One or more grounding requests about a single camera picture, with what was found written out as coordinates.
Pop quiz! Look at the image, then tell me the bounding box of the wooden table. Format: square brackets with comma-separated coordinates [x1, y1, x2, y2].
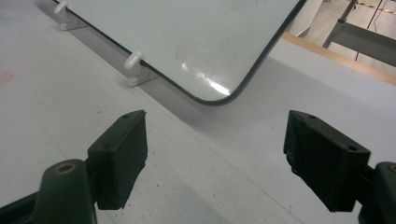
[281, 31, 396, 87]

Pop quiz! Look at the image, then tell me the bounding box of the yellow black floor tape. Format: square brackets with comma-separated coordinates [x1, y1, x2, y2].
[357, 0, 396, 16]

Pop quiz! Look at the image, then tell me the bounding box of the white metal desk frame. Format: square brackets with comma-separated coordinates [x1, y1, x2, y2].
[321, 0, 396, 68]

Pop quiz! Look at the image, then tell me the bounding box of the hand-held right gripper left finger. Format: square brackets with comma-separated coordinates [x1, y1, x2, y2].
[87, 109, 149, 211]

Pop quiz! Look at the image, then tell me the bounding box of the thin black floor cable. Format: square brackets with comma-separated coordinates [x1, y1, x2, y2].
[354, 0, 388, 62]

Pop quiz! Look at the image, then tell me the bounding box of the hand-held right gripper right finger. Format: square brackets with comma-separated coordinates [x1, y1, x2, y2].
[283, 109, 372, 213]

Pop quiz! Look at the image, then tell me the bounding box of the white whiteboard with dark rim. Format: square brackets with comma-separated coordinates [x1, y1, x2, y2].
[52, 0, 309, 107]

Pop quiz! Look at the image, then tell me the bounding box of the white plastic whiteboard foot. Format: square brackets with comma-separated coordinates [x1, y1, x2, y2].
[53, 0, 90, 32]
[123, 50, 161, 89]

